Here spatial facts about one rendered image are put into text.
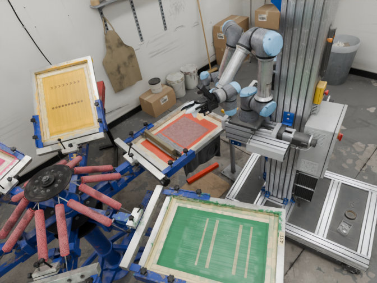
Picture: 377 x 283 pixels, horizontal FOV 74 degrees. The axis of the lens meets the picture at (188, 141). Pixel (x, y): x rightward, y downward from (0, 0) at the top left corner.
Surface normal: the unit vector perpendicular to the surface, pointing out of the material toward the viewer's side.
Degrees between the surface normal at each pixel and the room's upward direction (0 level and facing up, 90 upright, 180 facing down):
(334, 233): 0
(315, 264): 0
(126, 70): 90
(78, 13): 90
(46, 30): 90
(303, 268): 0
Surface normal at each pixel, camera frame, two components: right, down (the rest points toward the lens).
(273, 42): 0.51, 0.41
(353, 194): -0.15, -0.73
